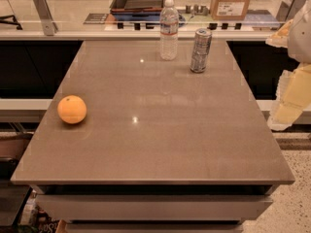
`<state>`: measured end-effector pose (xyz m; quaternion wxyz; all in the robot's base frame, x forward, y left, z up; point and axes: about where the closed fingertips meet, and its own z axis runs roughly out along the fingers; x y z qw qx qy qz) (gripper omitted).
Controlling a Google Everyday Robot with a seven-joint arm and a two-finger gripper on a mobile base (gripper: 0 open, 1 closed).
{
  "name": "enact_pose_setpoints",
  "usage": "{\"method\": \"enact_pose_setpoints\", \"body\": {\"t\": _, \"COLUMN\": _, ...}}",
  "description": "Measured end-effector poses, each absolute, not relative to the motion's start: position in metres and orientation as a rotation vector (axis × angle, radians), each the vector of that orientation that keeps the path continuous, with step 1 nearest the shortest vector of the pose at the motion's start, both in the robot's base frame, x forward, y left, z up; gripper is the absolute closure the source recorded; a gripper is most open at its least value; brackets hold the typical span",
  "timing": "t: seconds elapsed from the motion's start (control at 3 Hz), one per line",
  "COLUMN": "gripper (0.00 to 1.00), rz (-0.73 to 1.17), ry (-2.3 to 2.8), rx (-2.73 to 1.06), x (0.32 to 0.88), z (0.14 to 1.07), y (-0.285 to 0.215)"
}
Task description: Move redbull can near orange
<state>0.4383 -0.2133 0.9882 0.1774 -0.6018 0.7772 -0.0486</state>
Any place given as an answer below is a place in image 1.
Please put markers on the grey metal tray box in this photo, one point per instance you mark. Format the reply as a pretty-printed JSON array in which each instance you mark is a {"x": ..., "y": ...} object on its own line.
[{"x": 140, "y": 0}]

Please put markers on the silver redbull can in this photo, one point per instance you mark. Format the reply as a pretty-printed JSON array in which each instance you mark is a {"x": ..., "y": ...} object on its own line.
[{"x": 201, "y": 47}]

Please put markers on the clear plastic water bottle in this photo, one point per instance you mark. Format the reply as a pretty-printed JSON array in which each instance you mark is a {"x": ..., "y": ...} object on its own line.
[{"x": 169, "y": 25}]

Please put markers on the grey table drawer front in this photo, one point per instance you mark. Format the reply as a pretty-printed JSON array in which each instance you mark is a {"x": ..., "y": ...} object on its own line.
[{"x": 154, "y": 207}]

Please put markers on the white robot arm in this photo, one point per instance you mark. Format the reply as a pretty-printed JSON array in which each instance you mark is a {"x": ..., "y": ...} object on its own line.
[{"x": 300, "y": 36}]

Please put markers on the metal glass bracket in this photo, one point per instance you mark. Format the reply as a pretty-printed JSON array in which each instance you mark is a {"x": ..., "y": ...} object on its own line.
[
  {"x": 48, "y": 24},
  {"x": 288, "y": 9}
]

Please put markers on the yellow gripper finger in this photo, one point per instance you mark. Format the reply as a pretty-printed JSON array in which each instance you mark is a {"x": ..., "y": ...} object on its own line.
[
  {"x": 293, "y": 95},
  {"x": 281, "y": 38}
]

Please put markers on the left metal glass bracket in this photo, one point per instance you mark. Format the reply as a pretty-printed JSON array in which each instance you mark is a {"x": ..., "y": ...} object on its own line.
[{"x": 48, "y": 24}]

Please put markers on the right metal glass bracket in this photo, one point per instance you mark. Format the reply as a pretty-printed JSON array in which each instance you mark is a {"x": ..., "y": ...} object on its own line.
[{"x": 288, "y": 9}]

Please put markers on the cardboard box with label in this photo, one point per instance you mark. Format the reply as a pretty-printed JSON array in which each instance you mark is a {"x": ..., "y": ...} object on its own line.
[{"x": 229, "y": 9}]

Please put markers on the orange fruit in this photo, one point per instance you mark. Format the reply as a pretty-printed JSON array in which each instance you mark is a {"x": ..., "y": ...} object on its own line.
[{"x": 72, "y": 109}]

